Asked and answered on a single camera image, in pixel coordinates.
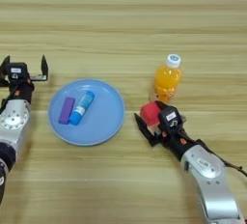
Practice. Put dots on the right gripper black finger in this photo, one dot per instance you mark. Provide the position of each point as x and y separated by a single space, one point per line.
162 105
146 129

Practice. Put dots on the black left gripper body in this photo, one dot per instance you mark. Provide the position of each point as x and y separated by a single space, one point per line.
22 91

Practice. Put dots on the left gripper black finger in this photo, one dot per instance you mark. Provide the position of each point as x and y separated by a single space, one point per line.
4 70
44 67

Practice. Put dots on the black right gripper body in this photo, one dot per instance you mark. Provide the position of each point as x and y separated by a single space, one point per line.
175 139

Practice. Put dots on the red cube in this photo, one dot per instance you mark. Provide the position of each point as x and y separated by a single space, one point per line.
149 113

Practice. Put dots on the blue cylinder block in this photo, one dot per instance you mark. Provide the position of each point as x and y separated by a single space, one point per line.
82 107

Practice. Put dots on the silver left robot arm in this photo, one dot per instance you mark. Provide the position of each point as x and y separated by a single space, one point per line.
13 128

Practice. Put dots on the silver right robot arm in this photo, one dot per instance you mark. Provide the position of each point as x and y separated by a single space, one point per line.
215 189

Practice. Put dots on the left gripper small black box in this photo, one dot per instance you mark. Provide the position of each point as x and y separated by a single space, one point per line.
17 71

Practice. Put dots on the gripper small black box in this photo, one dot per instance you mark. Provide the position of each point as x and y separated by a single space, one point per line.
170 117
17 71

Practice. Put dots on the right gripper small black box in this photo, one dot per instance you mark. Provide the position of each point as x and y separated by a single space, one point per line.
170 117

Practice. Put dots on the orange juice bottle white cap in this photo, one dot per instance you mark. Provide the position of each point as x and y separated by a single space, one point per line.
167 79

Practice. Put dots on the light blue round plate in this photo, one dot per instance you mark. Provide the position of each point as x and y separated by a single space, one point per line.
99 121

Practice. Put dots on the purple rectangular block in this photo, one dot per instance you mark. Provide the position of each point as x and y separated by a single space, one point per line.
67 110

